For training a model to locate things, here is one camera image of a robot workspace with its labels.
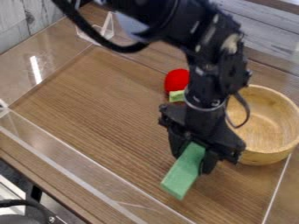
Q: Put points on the black table leg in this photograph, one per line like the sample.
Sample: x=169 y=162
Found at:
x=36 y=193

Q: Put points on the green rectangular block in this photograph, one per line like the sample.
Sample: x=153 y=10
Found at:
x=184 y=171

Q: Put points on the clear acrylic tray wall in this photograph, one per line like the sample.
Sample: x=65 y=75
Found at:
x=87 y=188

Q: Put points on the red plush strawberry toy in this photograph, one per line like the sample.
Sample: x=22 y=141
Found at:
x=175 y=83

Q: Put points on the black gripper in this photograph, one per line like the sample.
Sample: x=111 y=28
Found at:
x=204 y=127

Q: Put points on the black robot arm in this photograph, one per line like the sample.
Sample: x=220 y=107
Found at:
x=208 y=36

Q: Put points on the clear acrylic corner bracket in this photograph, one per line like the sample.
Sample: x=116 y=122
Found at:
x=105 y=30

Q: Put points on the light wooden bowl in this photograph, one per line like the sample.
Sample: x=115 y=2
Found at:
x=271 y=130

